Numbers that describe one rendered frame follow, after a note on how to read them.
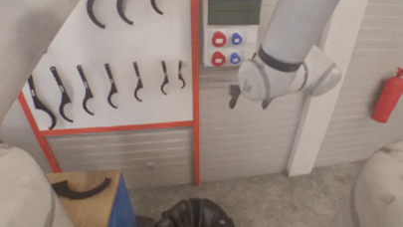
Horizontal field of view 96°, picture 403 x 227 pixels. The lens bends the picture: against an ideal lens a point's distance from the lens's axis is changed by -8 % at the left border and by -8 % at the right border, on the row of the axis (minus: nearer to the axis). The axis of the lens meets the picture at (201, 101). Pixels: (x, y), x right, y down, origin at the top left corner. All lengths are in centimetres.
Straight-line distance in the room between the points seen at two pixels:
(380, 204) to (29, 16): 57
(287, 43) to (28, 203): 39
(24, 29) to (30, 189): 30
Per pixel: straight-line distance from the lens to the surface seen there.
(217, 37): 141
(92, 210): 125
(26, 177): 26
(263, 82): 38
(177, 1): 153
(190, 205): 152
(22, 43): 47
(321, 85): 49
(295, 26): 35
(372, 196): 26
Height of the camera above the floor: 189
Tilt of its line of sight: 28 degrees down
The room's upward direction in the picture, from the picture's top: straight up
